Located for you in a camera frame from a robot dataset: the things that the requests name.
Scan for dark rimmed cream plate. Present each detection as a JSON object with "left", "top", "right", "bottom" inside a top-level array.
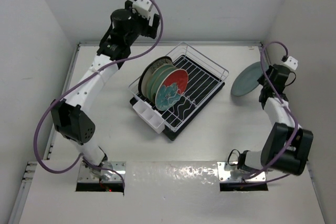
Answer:
[{"left": 138, "top": 56, "right": 174, "bottom": 95}]

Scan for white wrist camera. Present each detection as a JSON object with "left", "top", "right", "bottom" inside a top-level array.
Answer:
[
  {"left": 281, "top": 56, "right": 298, "bottom": 71},
  {"left": 132, "top": 0, "right": 153, "bottom": 20}
]

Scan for red and teal plate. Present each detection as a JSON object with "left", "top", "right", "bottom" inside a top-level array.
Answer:
[{"left": 154, "top": 68, "right": 188, "bottom": 111}]

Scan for black drip tray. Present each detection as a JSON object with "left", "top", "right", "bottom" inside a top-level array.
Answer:
[{"left": 130, "top": 55, "right": 226, "bottom": 142}]

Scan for plain teal plate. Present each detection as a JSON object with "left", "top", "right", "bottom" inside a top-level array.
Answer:
[{"left": 230, "top": 61, "right": 263, "bottom": 97}]

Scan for green plate with flower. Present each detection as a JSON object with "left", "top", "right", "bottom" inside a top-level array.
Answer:
[
  {"left": 145, "top": 64, "right": 175, "bottom": 101},
  {"left": 150, "top": 67, "right": 177, "bottom": 103}
]

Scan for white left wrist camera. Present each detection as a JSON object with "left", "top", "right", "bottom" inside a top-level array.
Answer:
[{"left": 132, "top": 0, "right": 153, "bottom": 20}]

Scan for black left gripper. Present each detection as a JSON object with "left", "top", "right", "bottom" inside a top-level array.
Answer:
[{"left": 124, "top": 1, "right": 158, "bottom": 45}]

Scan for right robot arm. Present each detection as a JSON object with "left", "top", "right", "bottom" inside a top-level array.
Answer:
[{"left": 229, "top": 62, "right": 313, "bottom": 176}]

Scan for white wire dish rack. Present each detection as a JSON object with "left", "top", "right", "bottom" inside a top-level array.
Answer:
[{"left": 128, "top": 41, "right": 230, "bottom": 132}]

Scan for cream plate with branch design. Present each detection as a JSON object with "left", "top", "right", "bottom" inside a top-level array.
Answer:
[{"left": 141, "top": 60, "right": 174, "bottom": 98}]

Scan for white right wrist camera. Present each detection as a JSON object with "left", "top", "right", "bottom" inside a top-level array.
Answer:
[{"left": 281, "top": 56, "right": 298, "bottom": 71}]

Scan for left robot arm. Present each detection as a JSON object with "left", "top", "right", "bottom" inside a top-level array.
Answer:
[{"left": 51, "top": 0, "right": 163, "bottom": 166}]

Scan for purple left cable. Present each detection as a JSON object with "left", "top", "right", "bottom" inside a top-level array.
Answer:
[{"left": 33, "top": 0, "right": 165, "bottom": 190}]

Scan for white cutlery holder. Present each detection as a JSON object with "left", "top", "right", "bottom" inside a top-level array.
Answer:
[{"left": 132, "top": 100, "right": 165, "bottom": 134}]

